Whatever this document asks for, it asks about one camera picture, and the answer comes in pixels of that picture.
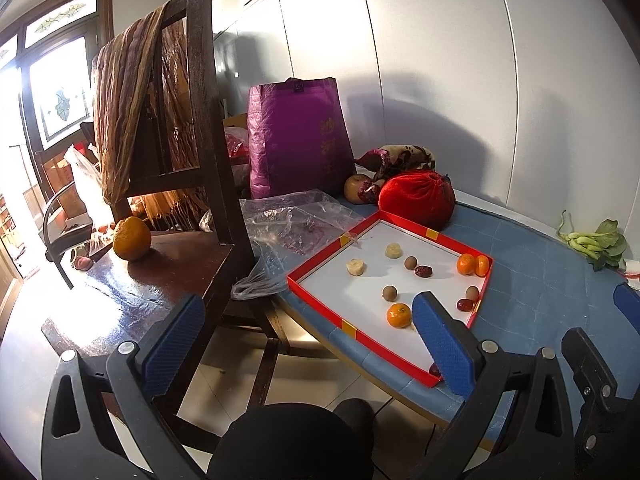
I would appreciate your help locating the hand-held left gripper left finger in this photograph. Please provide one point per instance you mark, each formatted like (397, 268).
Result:
(172, 345)

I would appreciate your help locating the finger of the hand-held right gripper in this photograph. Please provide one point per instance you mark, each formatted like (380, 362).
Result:
(629, 301)
(595, 365)

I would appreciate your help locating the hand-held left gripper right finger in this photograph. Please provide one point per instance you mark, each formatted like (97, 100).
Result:
(445, 342)

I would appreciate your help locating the red date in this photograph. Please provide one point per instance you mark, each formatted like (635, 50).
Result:
(465, 305)
(424, 272)
(435, 370)

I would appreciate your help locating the orange tangerine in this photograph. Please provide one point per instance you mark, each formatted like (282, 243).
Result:
(465, 264)
(483, 266)
(398, 315)

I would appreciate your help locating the brown longan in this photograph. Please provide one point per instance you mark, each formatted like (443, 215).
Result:
(471, 292)
(410, 262)
(389, 292)

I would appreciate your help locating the red tray with white inside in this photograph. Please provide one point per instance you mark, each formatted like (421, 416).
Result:
(435, 242)

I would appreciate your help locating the pale peeled fruit piece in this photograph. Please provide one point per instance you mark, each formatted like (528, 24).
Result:
(355, 267)
(393, 250)

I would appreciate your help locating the green bok choy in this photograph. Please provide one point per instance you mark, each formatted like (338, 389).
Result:
(607, 242)

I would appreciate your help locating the dark wooden chair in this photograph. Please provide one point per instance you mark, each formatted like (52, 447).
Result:
(175, 270)

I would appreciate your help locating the blue quilted blanket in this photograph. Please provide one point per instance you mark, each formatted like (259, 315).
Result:
(540, 270)

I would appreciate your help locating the large orange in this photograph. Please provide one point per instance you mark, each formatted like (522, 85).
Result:
(131, 238)

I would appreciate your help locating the pink round object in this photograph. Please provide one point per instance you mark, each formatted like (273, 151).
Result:
(82, 262)

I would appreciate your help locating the red velvet pouch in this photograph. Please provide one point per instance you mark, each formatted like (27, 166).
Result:
(415, 197)

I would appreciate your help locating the black metal chair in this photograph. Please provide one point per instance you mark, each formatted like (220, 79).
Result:
(65, 242)

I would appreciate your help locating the brown pear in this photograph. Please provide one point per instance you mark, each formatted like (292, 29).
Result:
(356, 189)

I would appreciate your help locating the clear plastic bag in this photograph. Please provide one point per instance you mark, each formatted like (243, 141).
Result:
(300, 220)

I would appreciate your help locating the white plastic bag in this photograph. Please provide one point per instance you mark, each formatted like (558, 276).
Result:
(85, 185)

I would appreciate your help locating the brown patterned cloth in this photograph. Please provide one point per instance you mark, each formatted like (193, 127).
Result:
(400, 155)

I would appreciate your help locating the red plastic bag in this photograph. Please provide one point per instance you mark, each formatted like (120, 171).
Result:
(235, 147)

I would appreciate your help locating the striped brown scarf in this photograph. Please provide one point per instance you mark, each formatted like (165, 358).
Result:
(120, 110)

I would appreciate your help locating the purple shopping bag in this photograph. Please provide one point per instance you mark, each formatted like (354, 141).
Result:
(300, 140)

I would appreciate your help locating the wooden glass door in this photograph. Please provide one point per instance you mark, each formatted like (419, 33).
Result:
(60, 100)

